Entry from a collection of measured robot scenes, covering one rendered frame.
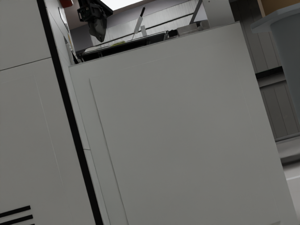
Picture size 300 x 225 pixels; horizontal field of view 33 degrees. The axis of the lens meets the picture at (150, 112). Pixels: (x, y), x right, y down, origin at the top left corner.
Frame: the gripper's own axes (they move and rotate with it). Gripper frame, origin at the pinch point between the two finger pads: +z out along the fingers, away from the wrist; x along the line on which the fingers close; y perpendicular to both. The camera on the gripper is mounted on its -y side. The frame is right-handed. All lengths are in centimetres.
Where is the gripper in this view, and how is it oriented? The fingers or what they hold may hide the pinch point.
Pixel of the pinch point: (102, 39)
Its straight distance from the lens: 214.2
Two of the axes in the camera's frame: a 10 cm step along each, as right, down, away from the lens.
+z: 2.6, 9.6, -0.7
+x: 8.0, -2.6, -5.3
